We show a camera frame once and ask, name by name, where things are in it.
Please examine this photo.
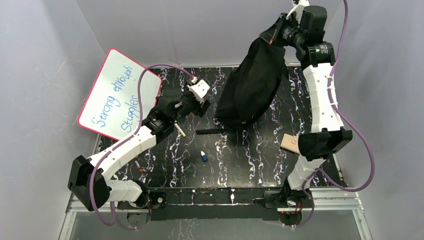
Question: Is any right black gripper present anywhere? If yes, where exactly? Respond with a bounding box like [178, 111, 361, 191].
[258, 12, 305, 49]

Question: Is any black student backpack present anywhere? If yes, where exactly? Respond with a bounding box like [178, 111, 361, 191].
[195, 38, 289, 135]

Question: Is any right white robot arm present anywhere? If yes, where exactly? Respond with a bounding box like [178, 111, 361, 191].
[260, 0, 353, 207]

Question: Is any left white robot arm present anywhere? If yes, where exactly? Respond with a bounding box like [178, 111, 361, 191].
[67, 84, 210, 212]

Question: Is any white stick pen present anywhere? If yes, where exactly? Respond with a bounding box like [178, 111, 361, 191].
[174, 123, 187, 138]

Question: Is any small blue white bottle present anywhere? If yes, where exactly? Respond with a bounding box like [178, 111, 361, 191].
[200, 151, 209, 163]

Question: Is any pink-framed whiteboard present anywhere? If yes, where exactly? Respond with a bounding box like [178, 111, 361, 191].
[77, 48, 162, 140]

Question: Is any orange marker pen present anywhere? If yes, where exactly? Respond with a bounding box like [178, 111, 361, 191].
[134, 160, 144, 173]

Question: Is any beige snap wallet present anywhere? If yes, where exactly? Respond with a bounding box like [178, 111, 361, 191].
[280, 133, 300, 155]

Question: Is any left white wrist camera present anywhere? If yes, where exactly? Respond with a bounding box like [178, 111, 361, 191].
[188, 77, 210, 103]

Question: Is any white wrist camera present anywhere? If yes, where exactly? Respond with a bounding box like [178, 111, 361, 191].
[188, 77, 210, 103]
[286, 0, 310, 21]

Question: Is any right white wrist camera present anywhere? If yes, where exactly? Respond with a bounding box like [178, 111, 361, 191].
[286, 0, 310, 21]

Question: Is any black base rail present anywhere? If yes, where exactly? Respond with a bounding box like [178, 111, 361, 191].
[117, 187, 306, 225]

